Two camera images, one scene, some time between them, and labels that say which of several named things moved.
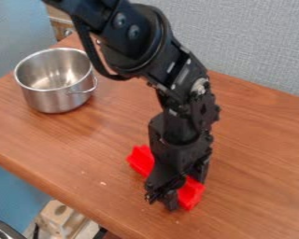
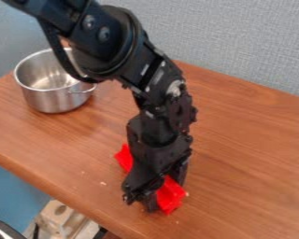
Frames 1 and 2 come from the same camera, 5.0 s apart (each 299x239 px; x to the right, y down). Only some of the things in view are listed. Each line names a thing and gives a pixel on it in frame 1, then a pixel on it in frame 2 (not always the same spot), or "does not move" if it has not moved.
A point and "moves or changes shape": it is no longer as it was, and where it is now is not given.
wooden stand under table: x=60 y=221 does not move
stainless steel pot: x=56 y=79 does not move
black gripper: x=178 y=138 → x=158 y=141
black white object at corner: x=0 y=231 does not move
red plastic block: x=141 y=159 moves or changes shape
